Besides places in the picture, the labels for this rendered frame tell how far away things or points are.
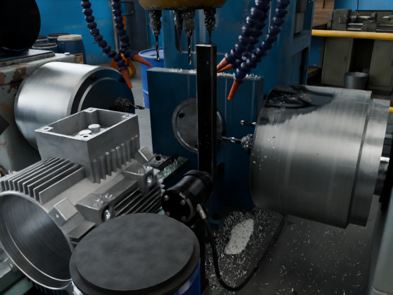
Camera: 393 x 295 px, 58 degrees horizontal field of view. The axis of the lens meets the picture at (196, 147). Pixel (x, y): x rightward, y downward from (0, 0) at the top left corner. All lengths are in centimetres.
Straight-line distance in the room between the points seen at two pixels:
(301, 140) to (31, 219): 45
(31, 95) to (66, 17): 635
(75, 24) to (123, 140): 682
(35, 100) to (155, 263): 78
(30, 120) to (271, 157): 58
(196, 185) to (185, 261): 42
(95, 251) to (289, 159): 45
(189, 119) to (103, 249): 74
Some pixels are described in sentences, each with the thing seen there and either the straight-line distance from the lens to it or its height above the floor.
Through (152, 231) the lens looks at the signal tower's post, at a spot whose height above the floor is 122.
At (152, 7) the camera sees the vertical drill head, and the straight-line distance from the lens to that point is 73.
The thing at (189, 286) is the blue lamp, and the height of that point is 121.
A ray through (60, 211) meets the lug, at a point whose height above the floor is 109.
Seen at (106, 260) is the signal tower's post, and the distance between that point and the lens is 17.
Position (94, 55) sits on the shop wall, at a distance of 760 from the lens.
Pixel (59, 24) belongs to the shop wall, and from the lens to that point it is 717.
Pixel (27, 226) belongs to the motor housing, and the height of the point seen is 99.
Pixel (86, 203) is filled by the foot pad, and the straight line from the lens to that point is 49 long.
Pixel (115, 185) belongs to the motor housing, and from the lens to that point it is 54.
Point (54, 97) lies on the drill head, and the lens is 87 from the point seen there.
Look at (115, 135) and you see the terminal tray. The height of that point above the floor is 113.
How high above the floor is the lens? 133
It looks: 24 degrees down
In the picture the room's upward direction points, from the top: 1 degrees counter-clockwise
